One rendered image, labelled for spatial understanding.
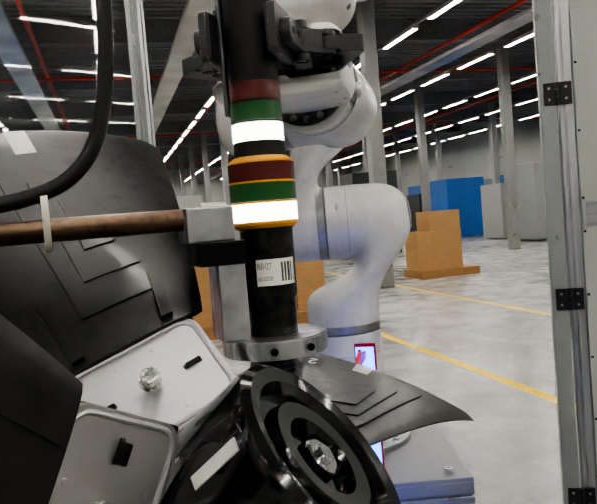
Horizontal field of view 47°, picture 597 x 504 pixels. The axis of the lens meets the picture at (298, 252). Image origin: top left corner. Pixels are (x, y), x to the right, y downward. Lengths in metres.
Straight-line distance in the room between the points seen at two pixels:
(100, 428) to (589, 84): 2.07
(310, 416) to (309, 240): 0.71
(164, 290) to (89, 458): 0.16
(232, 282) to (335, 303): 0.66
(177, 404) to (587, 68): 1.99
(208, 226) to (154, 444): 0.15
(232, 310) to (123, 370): 0.07
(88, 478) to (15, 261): 0.20
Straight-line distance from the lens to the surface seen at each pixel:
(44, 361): 0.30
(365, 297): 1.09
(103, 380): 0.42
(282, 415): 0.36
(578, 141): 2.25
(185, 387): 0.41
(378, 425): 0.54
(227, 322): 0.43
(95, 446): 0.32
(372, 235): 1.07
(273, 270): 0.43
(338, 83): 0.50
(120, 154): 0.58
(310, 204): 1.08
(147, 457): 0.34
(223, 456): 0.33
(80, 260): 0.47
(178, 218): 0.43
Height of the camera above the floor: 1.35
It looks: 3 degrees down
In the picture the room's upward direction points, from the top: 5 degrees counter-clockwise
